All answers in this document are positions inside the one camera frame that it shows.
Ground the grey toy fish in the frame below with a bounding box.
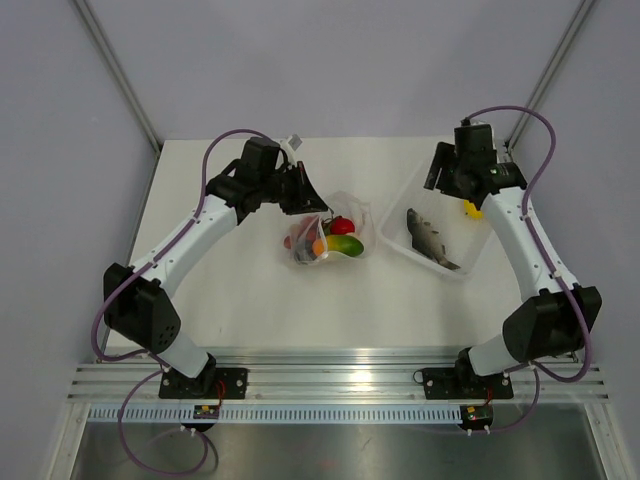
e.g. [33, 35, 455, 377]
[406, 208, 460, 271]

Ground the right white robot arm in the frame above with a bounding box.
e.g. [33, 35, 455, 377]
[425, 120, 602, 398]

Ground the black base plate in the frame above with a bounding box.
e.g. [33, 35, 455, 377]
[413, 367, 514, 400]
[158, 367, 248, 400]

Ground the aluminium mounting rail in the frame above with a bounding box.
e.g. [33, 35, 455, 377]
[67, 347, 612, 404]

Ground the left aluminium frame post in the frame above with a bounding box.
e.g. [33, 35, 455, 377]
[70, 0, 163, 159]

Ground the red apple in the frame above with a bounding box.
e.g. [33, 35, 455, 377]
[329, 216, 356, 235]

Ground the white slotted cable duct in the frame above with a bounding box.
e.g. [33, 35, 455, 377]
[88, 404, 462, 425]

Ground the white plastic basket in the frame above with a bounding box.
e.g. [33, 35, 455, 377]
[377, 155, 494, 281]

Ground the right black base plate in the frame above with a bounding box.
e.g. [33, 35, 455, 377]
[413, 367, 514, 400]

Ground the right aluminium frame post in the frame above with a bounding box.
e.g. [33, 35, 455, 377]
[504, 0, 601, 151]

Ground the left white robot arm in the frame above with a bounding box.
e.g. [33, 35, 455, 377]
[100, 130, 329, 399]

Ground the aluminium frame post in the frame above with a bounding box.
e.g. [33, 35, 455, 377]
[70, 0, 163, 159]
[504, 0, 601, 151]

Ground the clear dotted zip bag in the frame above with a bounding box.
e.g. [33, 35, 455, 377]
[282, 191, 376, 266]

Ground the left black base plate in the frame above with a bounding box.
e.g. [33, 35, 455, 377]
[158, 367, 248, 400]

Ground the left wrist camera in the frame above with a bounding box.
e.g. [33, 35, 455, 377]
[280, 134, 302, 163]

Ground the yellow lemon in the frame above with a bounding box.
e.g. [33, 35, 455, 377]
[463, 200, 484, 220]

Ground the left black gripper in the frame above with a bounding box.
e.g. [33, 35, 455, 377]
[258, 161, 327, 216]

